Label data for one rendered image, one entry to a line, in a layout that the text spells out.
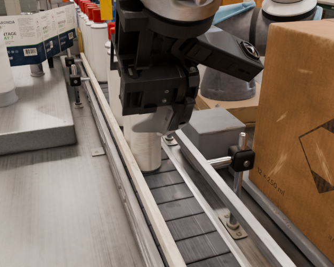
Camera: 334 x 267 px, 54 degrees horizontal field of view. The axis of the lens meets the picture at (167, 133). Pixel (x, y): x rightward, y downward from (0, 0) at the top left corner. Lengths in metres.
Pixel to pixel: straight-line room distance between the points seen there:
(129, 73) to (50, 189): 0.36
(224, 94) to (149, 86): 0.54
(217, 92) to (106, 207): 0.44
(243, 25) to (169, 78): 0.53
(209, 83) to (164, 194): 0.43
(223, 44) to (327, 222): 0.27
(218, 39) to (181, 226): 0.25
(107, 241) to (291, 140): 0.30
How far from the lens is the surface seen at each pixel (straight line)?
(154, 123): 0.41
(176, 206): 0.49
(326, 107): 0.44
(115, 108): 0.70
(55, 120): 0.79
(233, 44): 0.37
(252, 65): 0.38
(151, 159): 0.55
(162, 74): 0.33
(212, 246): 0.44
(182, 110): 0.36
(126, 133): 0.60
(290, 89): 0.48
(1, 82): 0.90
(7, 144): 0.78
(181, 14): 0.27
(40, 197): 0.63
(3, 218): 0.61
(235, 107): 0.81
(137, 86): 0.32
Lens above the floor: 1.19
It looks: 27 degrees down
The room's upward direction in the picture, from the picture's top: straight up
